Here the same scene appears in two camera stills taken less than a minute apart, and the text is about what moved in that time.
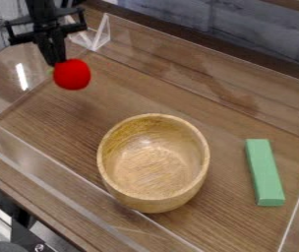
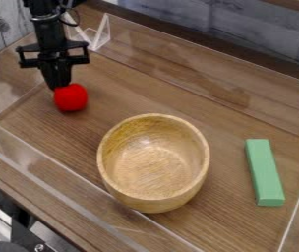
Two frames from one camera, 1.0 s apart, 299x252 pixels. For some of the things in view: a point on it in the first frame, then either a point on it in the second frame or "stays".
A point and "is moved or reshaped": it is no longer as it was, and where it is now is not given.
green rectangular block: x=266 y=183 stays
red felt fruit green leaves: x=72 y=74 is moved or reshaped
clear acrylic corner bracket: x=92 y=38 stays
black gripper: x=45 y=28 to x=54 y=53
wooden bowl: x=152 y=158 stays
